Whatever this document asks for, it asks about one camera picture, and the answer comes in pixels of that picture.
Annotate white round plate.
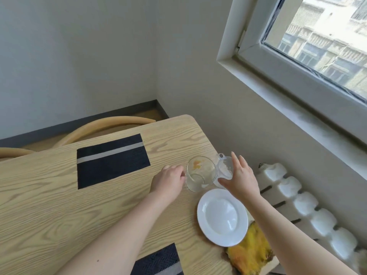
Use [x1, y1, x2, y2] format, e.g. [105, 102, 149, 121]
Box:
[197, 188, 249, 247]

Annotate white framed window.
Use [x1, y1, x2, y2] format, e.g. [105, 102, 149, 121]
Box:
[216, 0, 367, 181]

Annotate wooden chair backrest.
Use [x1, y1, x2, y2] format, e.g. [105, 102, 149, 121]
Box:
[0, 147, 35, 161]
[53, 116, 157, 149]

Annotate person's right hand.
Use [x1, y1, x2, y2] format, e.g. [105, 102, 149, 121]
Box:
[219, 152, 261, 209]

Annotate white radiator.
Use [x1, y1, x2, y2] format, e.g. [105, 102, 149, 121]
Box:
[255, 162, 367, 275]

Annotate clear glass jug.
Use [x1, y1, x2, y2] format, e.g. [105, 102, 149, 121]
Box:
[212, 153, 234, 189]

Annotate person's left forearm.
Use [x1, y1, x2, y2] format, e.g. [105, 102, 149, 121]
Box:
[53, 187, 184, 275]

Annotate yellow cloth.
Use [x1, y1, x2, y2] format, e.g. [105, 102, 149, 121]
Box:
[225, 221, 275, 275]

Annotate person's left hand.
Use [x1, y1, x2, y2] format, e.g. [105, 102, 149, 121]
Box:
[150, 164, 186, 201]

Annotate person's right forearm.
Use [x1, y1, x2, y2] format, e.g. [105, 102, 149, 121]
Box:
[245, 192, 361, 275]

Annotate dark striped placemat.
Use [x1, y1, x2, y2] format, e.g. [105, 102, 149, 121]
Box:
[76, 133, 151, 190]
[130, 243, 184, 275]

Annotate clear glass cup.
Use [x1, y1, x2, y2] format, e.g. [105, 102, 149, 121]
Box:
[185, 156, 218, 193]

